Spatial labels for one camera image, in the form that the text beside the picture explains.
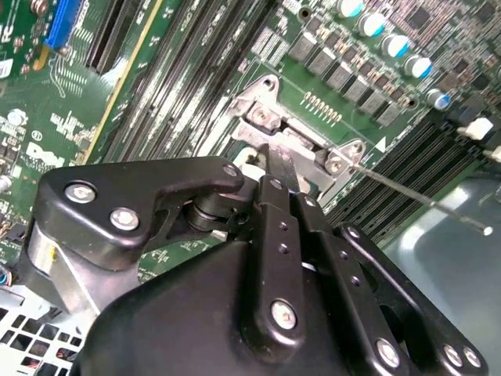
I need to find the metal socket cover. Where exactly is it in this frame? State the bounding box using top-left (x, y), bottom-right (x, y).
top-left (232, 128), bottom-right (344, 197)

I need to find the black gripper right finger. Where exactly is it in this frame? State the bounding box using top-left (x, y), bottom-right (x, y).
top-left (279, 150), bottom-right (489, 376)

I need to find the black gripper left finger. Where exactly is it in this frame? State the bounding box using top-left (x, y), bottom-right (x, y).
top-left (32, 143), bottom-right (307, 362)

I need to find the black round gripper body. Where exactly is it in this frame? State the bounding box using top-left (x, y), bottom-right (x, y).
top-left (72, 238), bottom-right (375, 376)

